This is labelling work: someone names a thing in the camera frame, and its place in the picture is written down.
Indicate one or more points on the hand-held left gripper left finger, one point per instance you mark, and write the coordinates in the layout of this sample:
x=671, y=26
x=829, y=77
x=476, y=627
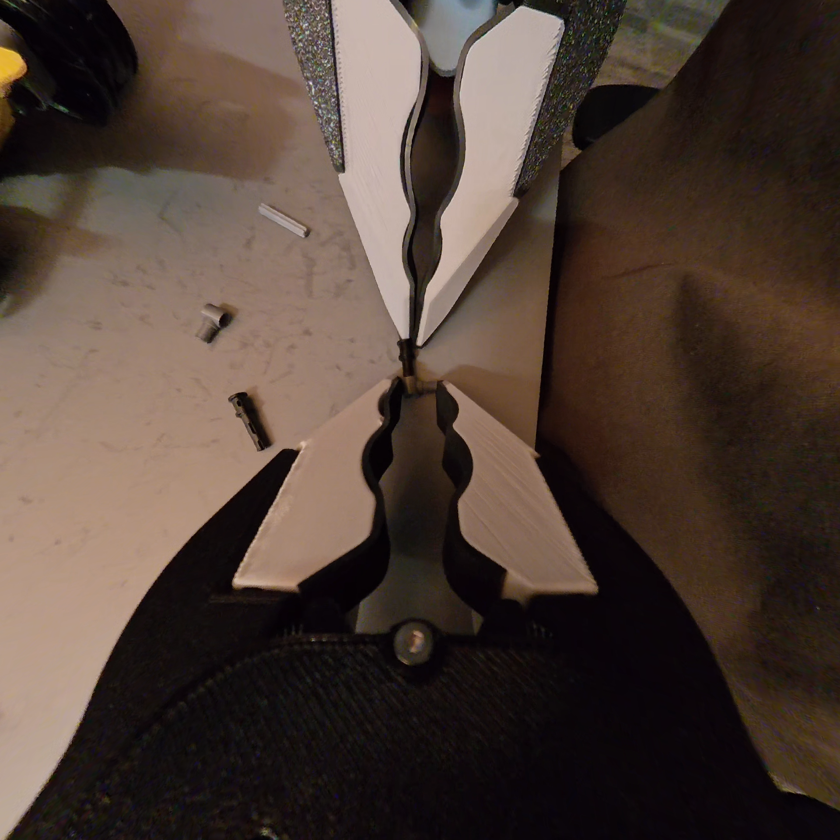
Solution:
x=308, y=518

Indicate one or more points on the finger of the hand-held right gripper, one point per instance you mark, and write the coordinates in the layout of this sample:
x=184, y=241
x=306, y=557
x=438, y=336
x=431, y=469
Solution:
x=505, y=118
x=374, y=131

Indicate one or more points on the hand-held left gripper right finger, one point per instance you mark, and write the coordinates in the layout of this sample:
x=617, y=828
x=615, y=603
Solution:
x=525, y=525

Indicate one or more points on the small grey toy connector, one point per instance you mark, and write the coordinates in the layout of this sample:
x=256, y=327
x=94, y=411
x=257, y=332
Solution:
x=211, y=323
x=420, y=387

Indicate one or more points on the black toy pin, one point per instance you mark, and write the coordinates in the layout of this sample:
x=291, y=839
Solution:
x=407, y=358
x=249, y=421

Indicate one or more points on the short grey toy axle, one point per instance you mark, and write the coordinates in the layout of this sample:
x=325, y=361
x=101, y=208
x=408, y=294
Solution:
x=283, y=220

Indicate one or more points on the person's brown trouser leg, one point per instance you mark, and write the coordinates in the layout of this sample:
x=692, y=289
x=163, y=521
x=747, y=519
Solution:
x=689, y=394

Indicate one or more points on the yellow black tracked toy vehicle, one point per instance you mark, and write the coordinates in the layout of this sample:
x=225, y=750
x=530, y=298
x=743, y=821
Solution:
x=72, y=59

